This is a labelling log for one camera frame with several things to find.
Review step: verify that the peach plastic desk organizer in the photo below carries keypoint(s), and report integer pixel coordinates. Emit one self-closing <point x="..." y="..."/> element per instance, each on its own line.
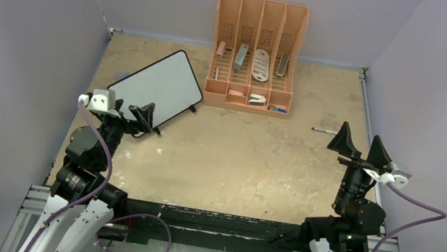
<point x="256" y="46"/>

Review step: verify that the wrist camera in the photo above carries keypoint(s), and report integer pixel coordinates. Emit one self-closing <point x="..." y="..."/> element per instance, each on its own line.
<point x="99" y="101"/>
<point x="394" y="174"/>

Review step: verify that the small white stick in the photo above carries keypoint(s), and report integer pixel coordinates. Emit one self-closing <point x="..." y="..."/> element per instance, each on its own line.
<point x="216" y="74"/>

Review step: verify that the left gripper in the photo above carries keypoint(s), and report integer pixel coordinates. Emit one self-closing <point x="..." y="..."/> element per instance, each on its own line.
<point x="143" y="115"/>

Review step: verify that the black framed whiteboard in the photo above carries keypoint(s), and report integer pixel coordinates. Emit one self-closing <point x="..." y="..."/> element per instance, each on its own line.
<point x="169" y="83"/>

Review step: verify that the white red marker pen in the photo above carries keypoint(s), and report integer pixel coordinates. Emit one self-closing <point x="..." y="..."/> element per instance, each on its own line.
<point x="331" y="132"/>

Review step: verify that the pink flat item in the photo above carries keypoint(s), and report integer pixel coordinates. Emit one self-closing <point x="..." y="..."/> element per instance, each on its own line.
<point x="234" y="92"/>

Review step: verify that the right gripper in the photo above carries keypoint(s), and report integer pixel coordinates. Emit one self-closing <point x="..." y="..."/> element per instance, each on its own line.
<point x="377" y="155"/>

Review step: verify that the white grey tape dispenser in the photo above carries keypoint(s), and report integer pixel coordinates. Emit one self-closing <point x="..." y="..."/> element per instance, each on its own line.
<point x="255" y="99"/>

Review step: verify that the grey eraser block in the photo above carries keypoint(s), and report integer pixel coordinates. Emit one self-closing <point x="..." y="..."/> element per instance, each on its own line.
<point x="282" y="65"/>

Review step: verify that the grey green box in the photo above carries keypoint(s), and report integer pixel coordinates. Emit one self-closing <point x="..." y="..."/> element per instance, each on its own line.
<point x="240" y="58"/>

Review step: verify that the black aluminium base frame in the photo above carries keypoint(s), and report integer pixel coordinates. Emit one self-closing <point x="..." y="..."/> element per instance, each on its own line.
<point x="225" y="232"/>

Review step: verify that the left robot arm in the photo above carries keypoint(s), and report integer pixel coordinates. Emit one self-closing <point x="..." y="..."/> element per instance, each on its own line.
<point x="81" y="198"/>

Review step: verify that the blue grey small item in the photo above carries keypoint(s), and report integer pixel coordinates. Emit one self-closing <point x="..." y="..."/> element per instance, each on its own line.
<point x="277" y="109"/>

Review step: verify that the white oval perforated plate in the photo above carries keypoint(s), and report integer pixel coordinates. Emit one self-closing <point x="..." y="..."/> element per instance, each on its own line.
<point x="260" y="66"/>

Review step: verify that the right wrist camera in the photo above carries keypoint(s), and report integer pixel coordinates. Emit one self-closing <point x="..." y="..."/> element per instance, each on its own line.
<point x="394" y="174"/>

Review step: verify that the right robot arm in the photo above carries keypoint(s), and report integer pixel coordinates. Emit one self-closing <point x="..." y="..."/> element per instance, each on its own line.
<point x="356" y="218"/>

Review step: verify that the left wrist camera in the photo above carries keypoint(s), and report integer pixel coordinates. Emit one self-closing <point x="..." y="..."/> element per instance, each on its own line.
<point x="99" y="101"/>

